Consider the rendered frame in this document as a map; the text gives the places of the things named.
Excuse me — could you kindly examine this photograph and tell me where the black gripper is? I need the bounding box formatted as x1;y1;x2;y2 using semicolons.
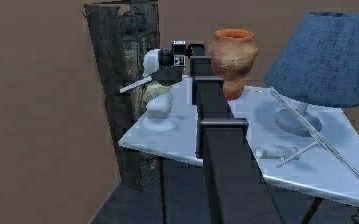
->
119;48;185;95

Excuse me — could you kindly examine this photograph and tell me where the dark wooden bookshelf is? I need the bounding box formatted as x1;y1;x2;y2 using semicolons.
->
82;0;162;193

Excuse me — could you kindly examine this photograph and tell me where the pale blue table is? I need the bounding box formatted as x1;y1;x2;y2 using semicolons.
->
117;77;359;224

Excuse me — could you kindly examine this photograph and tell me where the terracotta vase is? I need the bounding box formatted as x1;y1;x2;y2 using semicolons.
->
207;28;260;102

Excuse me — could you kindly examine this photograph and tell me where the clear glass bottle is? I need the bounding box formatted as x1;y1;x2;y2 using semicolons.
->
254;144;302;161

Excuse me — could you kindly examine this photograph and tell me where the short grey rod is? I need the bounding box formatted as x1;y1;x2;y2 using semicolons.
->
275;141;321;169

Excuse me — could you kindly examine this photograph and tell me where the long grey rod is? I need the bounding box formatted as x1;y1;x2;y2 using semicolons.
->
269;86;359;192

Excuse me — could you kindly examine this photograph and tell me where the blue shade table lamp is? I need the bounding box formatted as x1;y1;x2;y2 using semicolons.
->
264;11;359;138

